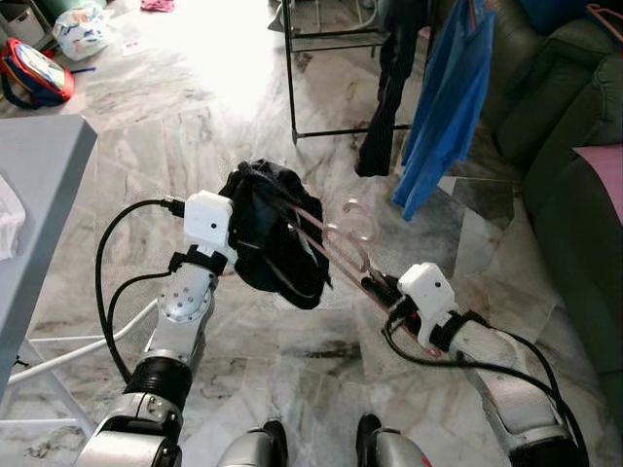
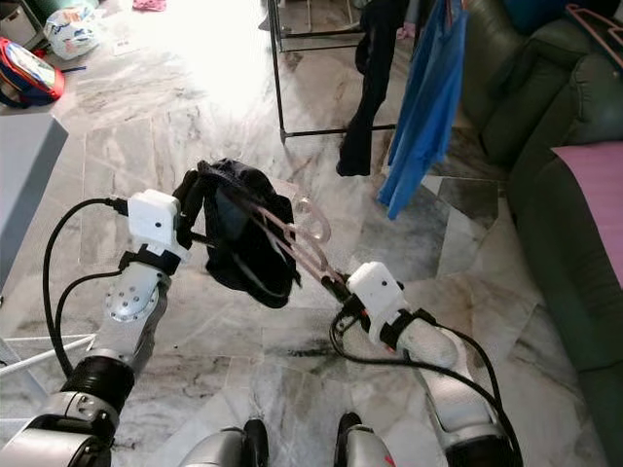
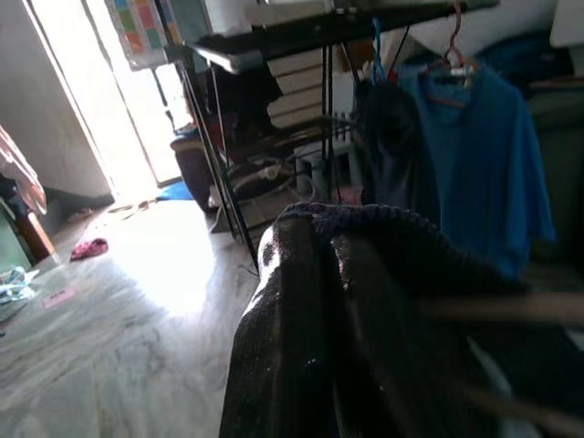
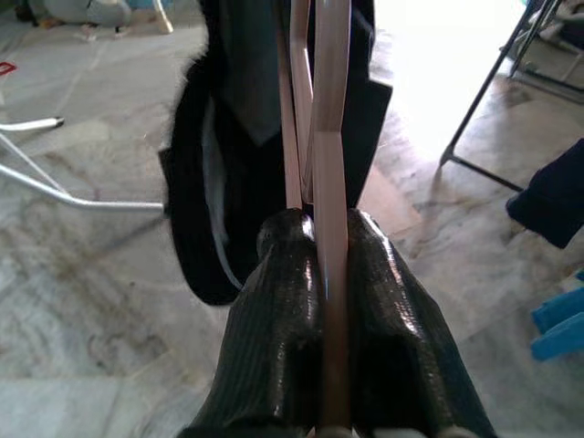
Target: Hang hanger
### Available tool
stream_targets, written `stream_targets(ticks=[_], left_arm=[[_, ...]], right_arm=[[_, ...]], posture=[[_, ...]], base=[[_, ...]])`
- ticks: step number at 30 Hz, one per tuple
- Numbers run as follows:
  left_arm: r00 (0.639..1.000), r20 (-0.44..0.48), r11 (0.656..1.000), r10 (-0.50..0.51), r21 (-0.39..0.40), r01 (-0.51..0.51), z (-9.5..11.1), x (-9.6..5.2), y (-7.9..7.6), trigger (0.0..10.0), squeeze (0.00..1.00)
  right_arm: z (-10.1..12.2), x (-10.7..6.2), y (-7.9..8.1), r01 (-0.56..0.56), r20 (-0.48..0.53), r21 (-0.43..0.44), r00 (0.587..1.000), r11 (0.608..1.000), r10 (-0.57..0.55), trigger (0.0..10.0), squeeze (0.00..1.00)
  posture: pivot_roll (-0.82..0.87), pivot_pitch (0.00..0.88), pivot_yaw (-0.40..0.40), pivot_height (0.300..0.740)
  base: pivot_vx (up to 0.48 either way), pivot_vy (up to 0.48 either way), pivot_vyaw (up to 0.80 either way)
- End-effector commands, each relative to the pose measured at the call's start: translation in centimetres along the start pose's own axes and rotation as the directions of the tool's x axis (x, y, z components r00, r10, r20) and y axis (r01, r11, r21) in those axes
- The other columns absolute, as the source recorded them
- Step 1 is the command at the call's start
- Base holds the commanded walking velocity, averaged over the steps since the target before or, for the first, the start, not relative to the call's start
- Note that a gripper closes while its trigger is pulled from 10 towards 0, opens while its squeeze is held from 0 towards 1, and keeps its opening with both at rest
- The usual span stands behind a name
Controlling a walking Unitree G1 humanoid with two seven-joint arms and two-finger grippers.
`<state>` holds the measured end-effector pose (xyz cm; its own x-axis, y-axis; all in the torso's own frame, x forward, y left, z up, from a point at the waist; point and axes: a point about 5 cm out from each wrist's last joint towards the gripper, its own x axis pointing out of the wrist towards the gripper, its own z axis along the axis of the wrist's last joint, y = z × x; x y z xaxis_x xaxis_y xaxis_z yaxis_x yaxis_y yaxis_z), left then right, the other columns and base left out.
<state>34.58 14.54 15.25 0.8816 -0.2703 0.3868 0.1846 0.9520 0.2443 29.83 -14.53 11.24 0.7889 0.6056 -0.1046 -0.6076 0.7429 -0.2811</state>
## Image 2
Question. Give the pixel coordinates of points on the navy blue garment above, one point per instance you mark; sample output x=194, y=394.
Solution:
x=370, y=97
x=234, y=233

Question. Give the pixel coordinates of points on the pink plastic hanger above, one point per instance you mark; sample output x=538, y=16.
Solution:
x=594, y=21
x=311, y=258

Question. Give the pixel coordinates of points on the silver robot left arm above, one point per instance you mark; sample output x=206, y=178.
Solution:
x=131, y=302

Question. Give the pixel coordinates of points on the grey robot right leg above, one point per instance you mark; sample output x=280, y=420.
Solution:
x=365, y=446

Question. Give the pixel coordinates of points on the grey robot leg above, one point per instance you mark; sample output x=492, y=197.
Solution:
x=365, y=446
x=219, y=448

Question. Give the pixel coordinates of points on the black metal drying rack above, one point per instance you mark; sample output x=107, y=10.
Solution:
x=276, y=88

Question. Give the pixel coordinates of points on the grey robot left leg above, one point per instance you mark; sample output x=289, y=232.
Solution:
x=219, y=448

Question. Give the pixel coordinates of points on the bright blue garment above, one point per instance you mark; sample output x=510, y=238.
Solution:
x=428, y=107

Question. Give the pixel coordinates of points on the red and blue backpack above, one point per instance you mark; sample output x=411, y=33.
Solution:
x=34, y=73

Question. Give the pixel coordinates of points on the small red cloth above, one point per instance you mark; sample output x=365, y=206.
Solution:
x=148, y=5

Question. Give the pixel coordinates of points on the dark green sofa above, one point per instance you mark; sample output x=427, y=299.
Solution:
x=545, y=126

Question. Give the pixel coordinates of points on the mauve cushion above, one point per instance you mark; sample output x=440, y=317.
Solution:
x=594, y=195

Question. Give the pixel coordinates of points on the teal cushion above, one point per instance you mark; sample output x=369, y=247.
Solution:
x=535, y=12

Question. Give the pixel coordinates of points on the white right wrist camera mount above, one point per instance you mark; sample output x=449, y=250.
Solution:
x=375, y=292

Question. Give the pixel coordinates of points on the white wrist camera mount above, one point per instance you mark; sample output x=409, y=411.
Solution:
x=153, y=219
x=375, y=292

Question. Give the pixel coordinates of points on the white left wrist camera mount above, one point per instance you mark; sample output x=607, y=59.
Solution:
x=153, y=219

